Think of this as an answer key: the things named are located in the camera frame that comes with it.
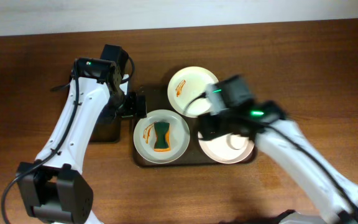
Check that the grey-white plate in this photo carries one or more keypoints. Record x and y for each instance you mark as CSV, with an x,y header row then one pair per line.
x,y
144,136

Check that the pinkish plate with sauce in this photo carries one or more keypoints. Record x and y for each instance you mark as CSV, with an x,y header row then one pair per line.
x,y
227,149

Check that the large brown tray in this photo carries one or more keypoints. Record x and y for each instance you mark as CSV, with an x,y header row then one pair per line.
x,y
156,98

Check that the small dark tray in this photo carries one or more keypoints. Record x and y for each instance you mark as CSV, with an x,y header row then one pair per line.
x,y
106,132

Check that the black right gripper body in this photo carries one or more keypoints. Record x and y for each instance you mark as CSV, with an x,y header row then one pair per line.
x,y
206,127

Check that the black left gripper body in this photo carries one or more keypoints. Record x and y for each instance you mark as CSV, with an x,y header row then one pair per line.
x,y
138,106

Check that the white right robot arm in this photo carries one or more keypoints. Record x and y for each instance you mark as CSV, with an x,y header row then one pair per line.
x,y
279,137

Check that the cream plate with sauce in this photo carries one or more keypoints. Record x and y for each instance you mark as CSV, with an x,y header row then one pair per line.
x,y
186,85

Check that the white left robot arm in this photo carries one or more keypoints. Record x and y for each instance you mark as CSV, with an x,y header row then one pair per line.
x,y
52,187

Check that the green orange sponge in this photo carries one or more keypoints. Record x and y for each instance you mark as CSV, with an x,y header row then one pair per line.
x,y
162,131

